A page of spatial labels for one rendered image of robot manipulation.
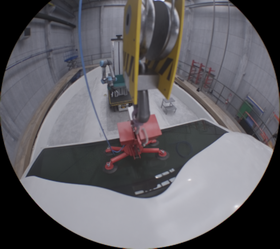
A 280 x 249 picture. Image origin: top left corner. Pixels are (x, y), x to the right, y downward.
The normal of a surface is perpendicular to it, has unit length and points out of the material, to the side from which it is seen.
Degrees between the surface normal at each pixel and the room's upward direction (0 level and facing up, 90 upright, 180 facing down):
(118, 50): 90
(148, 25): 94
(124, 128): 17
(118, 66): 90
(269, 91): 90
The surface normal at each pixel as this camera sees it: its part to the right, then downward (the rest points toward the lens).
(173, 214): -0.02, -0.94
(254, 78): -0.96, 0.14
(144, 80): 0.29, 0.63
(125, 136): 0.13, -0.55
